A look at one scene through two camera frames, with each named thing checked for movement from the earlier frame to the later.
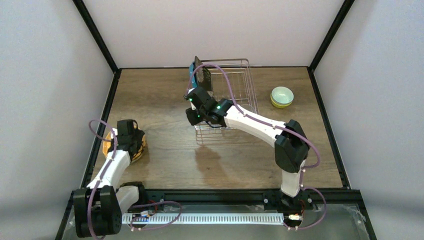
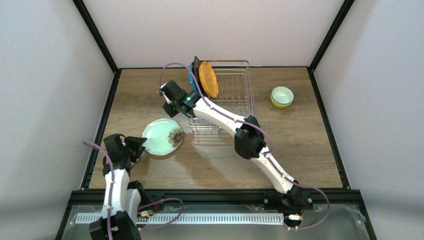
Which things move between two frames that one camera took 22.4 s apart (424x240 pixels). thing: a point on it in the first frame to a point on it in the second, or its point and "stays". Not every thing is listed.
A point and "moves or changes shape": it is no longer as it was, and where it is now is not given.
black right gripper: x=201 y=91 to x=192 y=71
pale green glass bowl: x=282 y=95 stays
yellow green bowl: x=278 y=104 stays
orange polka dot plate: x=107 y=144 moves or changes shape
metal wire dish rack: x=232 y=80 stays
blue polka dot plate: x=192 y=68 stays
